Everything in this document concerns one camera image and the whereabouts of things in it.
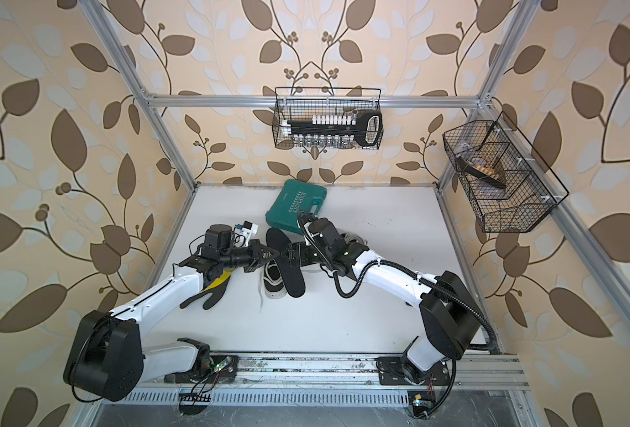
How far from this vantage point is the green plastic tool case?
41.1 inches

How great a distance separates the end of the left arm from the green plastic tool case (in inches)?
9.7

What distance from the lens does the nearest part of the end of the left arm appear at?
0.64 meters

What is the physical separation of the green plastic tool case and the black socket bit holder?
0.92 feet

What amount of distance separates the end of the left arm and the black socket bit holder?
379mm

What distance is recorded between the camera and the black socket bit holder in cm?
83
